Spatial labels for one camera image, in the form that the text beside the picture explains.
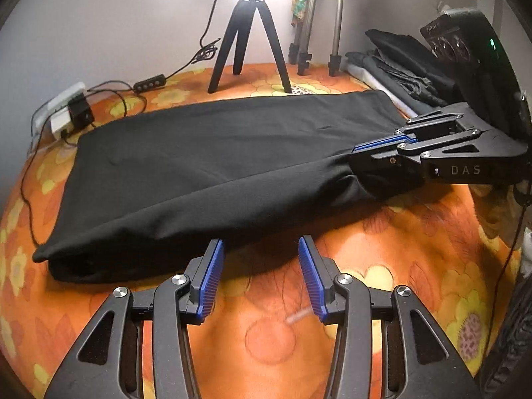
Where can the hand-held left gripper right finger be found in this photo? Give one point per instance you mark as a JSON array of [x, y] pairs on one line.
[[312, 280]]

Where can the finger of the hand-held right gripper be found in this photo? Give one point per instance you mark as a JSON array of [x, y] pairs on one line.
[[386, 164], [432, 122]]

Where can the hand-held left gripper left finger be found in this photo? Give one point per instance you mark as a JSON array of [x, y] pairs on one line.
[[209, 284]]

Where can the black pants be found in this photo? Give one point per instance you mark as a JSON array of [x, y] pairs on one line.
[[199, 162]]

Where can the white folded cloth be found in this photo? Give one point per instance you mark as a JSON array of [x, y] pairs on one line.
[[376, 83]]

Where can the pile of dark clothes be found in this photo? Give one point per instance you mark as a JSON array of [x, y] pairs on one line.
[[409, 56]]

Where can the dark grey folded garment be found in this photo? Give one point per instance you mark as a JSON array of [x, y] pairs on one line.
[[374, 68]]

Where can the orange floral blanket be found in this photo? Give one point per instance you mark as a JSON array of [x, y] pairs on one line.
[[270, 349]]

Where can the silver tripod stand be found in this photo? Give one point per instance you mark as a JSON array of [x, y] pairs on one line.
[[338, 16]]

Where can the colourful floral cloth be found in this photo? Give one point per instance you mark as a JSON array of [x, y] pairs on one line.
[[300, 2]]

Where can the black mini tripod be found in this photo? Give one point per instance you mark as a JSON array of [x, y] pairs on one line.
[[245, 12]]

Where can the black power adapter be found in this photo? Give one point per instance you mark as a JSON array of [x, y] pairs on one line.
[[80, 112]]

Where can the white power strip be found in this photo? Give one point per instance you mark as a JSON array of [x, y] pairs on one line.
[[58, 108]]

